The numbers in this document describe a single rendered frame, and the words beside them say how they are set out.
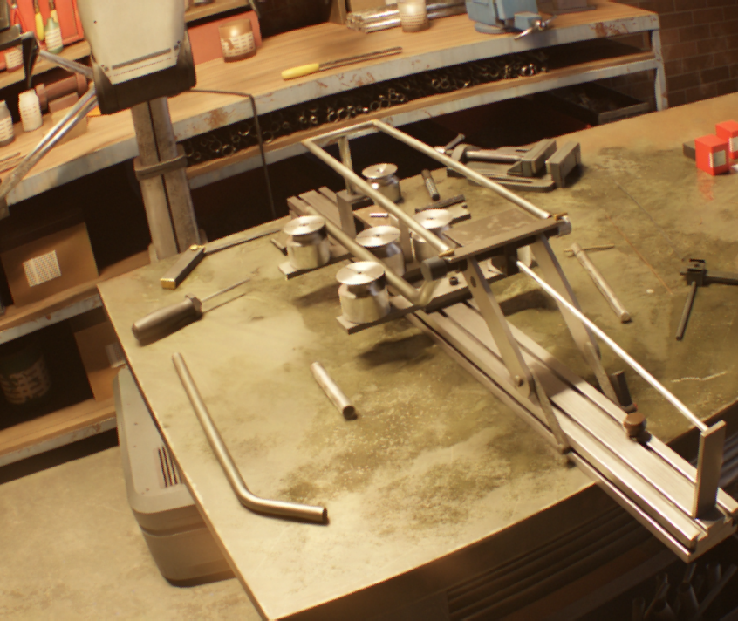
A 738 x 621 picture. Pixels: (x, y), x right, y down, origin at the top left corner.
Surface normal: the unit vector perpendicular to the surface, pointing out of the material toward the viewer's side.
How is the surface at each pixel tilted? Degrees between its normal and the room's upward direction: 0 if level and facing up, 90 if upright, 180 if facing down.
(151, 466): 0
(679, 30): 90
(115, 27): 90
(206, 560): 90
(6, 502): 0
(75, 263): 89
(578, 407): 0
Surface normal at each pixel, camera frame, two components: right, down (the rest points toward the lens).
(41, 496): -0.15, -0.88
